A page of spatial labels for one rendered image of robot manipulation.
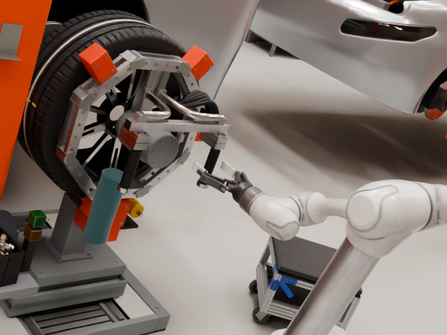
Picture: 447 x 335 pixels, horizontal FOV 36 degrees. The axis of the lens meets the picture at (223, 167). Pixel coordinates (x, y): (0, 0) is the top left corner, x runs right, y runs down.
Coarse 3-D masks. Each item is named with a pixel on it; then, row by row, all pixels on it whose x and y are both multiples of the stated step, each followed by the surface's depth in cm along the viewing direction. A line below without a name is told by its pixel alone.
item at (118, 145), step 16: (128, 80) 241; (176, 80) 252; (112, 96) 239; (128, 96) 244; (176, 96) 258; (96, 112) 238; (96, 128) 242; (112, 128) 252; (96, 144) 247; (112, 144) 251; (80, 160) 247; (96, 160) 265; (112, 160) 254; (96, 176) 252
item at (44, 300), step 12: (108, 276) 281; (120, 276) 284; (48, 288) 262; (60, 288) 265; (72, 288) 267; (84, 288) 267; (96, 288) 272; (108, 288) 276; (120, 288) 281; (0, 300) 253; (12, 300) 247; (24, 300) 250; (36, 300) 253; (48, 300) 257; (60, 300) 262; (72, 300) 266; (84, 300) 271; (12, 312) 249; (24, 312) 253
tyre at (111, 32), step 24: (72, 24) 234; (96, 24) 232; (120, 24) 234; (144, 24) 242; (48, 48) 230; (72, 48) 225; (120, 48) 228; (144, 48) 234; (168, 48) 241; (48, 72) 225; (72, 72) 221; (48, 96) 222; (48, 120) 224; (24, 144) 241; (48, 144) 229; (48, 168) 235; (72, 192) 247
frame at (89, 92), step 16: (128, 64) 223; (144, 64) 226; (160, 64) 231; (176, 64) 236; (96, 80) 223; (112, 80) 222; (192, 80) 244; (80, 96) 219; (96, 96) 221; (80, 112) 220; (64, 128) 225; (80, 128) 223; (64, 144) 228; (192, 144) 261; (64, 160) 226; (176, 160) 260; (80, 176) 234; (144, 176) 260; (160, 176) 259; (144, 192) 258
